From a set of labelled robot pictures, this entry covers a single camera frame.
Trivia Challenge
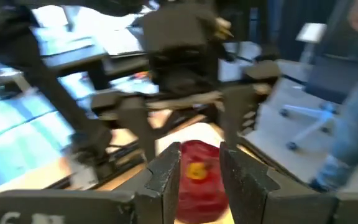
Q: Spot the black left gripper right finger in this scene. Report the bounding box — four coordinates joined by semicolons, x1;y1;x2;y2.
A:
219;141;338;224

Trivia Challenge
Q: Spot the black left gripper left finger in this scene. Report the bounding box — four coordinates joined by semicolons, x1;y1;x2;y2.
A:
134;141;182;224

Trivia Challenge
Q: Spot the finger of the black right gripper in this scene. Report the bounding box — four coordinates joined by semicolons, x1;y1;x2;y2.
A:
221;84;263;150
116;98;158;163

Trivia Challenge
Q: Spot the red apple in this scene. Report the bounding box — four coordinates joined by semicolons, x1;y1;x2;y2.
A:
175;139;229;224

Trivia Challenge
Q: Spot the white cutting board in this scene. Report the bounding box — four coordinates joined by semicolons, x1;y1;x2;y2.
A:
155;122;225;153

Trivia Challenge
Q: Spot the background desk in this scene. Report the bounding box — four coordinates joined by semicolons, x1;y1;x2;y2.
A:
31;30;150;78

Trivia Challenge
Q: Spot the office chair with white base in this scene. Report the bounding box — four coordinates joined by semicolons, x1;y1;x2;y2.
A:
280;52;358;152

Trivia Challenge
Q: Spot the white panel on stand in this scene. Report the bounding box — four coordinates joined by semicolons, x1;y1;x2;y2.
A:
295;22;328;65

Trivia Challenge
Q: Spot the person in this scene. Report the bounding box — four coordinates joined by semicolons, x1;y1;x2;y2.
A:
309;0;358;192

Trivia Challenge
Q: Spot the black aluminium table frame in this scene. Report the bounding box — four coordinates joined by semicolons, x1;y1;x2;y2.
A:
47;116;310;191

